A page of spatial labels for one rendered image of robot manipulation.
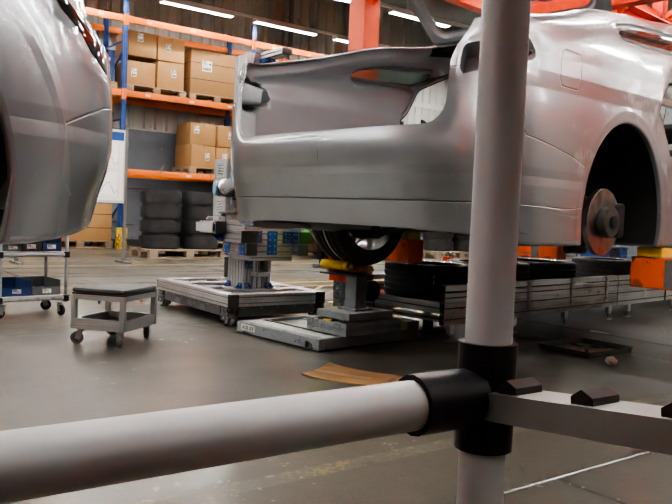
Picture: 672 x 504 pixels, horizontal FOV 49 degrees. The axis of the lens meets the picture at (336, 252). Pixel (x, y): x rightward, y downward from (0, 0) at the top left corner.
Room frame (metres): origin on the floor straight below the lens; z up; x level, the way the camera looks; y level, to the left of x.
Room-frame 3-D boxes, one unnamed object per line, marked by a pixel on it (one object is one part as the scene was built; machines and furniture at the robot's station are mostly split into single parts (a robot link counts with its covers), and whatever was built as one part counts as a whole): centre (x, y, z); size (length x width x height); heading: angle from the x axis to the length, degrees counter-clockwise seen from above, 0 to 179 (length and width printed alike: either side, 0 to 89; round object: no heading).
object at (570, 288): (5.75, -1.62, 0.28); 2.47 x 0.06 x 0.22; 133
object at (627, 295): (7.24, -2.60, 0.20); 1.00 x 0.86 x 0.39; 133
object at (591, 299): (6.05, -1.34, 0.14); 2.47 x 0.85 x 0.27; 133
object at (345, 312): (4.75, -0.14, 0.32); 0.40 x 0.30 x 0.28; 133
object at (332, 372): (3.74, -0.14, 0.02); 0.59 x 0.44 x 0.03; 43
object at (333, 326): (4.75, -0.14, 0.13); 0.50 x 0.36 x 0.10; 133
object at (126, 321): (4.49, 1.34, 0.17); 0.43 x 0.36 x 0.34; 166
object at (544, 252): (6.57, -1.77, 0.69); 0.52 x 0.17 x 0.35; 43
